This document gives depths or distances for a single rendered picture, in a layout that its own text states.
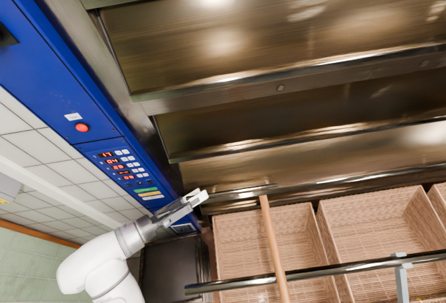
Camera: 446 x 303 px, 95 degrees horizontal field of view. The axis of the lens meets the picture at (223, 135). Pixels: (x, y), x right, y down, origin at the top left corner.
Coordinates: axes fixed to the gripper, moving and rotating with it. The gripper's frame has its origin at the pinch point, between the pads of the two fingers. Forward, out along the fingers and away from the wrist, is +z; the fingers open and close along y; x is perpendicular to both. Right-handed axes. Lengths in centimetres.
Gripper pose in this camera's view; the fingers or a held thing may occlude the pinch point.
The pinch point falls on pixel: (196, 197)
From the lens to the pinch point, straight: 77.1
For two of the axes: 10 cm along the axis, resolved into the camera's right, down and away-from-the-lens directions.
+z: 7.8, -3.8, 4.9
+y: -4.9, 1.2, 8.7
